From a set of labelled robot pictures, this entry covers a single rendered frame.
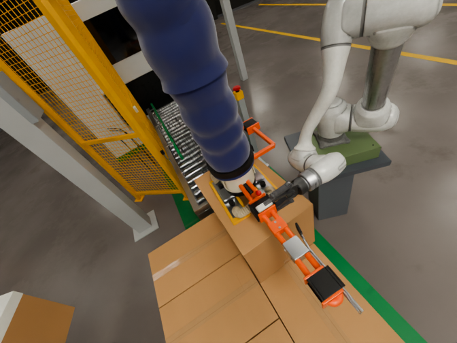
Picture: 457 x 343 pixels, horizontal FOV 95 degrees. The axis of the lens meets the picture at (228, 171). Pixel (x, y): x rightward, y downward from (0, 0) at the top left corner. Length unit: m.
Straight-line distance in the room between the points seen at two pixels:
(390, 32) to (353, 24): 0.11
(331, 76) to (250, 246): 0.76
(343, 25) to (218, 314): 1.42
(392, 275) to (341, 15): 1.67
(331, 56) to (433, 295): 1.64
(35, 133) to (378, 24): 1.98
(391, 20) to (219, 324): 1.47
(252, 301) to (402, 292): 1.07
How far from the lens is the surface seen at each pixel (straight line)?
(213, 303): 1.42
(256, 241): 0.99
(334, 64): 0.93
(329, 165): 0.97
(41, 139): 2.00
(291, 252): 0.80
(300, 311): 1.32
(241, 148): 0.87
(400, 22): 0.94
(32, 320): 1.72
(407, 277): 2.03
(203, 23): 0.68
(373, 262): 2.01
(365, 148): 1.48
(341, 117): 1.37
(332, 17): 0.95
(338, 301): 0.77
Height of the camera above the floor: 1.85
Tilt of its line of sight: 44 degrees down
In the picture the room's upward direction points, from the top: 24 degrees counter-clockwise
